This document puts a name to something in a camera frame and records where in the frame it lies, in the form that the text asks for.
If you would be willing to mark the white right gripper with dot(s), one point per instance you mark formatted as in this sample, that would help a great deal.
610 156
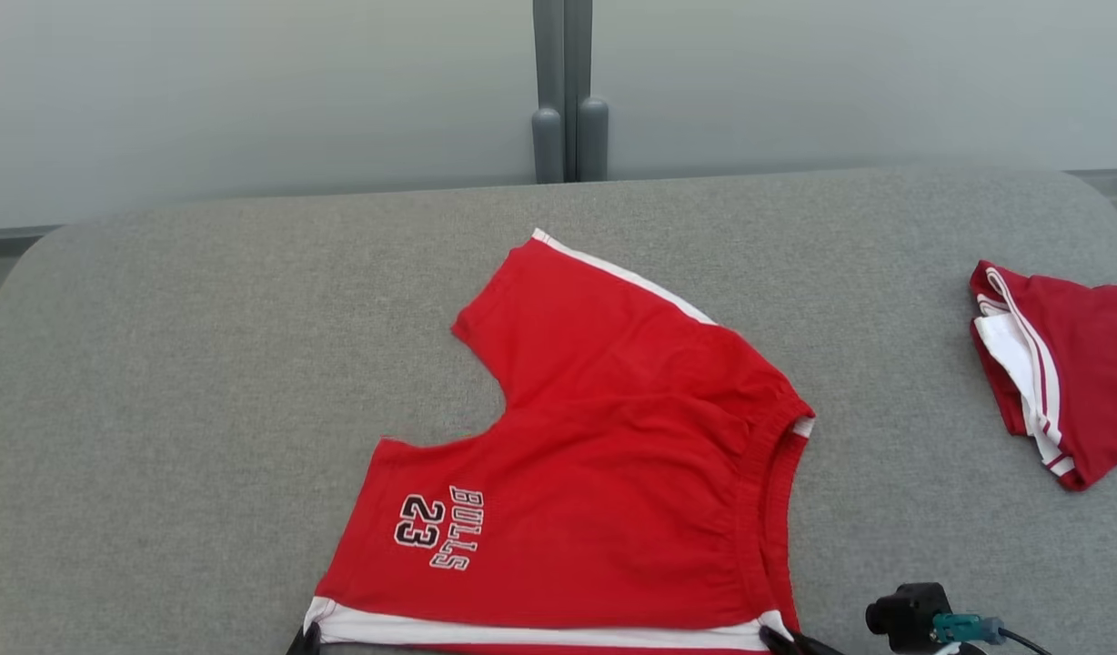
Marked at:
963 650

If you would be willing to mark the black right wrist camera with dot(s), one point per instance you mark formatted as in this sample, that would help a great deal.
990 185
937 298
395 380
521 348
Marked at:
904 614

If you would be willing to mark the grey fabric sofa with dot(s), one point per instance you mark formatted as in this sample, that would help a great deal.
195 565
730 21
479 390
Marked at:
204 409

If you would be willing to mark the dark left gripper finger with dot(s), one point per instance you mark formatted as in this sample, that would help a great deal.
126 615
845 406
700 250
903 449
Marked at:
304 642

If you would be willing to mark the red Bulls shorts white stripes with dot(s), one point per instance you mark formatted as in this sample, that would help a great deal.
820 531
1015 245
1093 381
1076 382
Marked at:
613 455

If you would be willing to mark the grey cylindrical post foot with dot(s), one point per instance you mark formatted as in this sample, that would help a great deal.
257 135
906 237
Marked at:
592 136
548 146

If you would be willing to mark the grey vertical partition post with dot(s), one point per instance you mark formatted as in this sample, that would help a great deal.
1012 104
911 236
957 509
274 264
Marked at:
563 55

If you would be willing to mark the red Bulls jersey white sleeves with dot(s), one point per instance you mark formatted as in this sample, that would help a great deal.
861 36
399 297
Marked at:
1095 364

